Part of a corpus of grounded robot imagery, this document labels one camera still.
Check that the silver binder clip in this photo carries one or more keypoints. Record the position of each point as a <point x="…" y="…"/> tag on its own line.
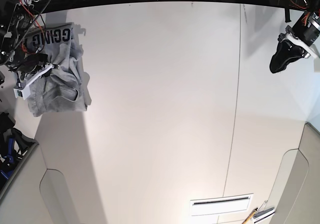
<point x="263" y="213"/>

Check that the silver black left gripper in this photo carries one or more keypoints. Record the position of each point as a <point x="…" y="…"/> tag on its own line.
<point x="297" y="42"/>

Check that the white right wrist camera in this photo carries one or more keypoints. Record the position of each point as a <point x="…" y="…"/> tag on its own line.
<point x="22" y="90"/>

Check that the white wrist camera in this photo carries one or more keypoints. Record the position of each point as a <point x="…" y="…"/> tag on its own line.
<point x="316" y="65"/>
<point x="22" y="90"/>

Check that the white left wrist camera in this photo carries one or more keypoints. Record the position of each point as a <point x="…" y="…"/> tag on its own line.
<point x="316" y="65"/>

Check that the grey T-shirt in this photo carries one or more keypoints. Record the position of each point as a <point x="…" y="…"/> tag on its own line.
<point x="62" y="90"/>

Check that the blue black tool pile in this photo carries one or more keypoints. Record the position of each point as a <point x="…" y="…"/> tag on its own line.
<point x="13" y="146"/>

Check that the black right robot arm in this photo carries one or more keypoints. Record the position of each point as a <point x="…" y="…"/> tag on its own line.
<point x="23" y="38"/>

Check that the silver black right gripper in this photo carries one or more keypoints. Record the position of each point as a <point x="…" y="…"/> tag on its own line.
<point x="29" y="65"/>

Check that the wooden pencil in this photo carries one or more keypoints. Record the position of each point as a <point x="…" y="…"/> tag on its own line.
<point x="250" y="216"/>

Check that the white table slot plate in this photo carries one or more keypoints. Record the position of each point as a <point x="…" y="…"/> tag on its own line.
<point x="221" y="206"/>

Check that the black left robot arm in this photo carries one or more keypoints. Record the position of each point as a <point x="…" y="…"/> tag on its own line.
<point x="309" y="6"/>

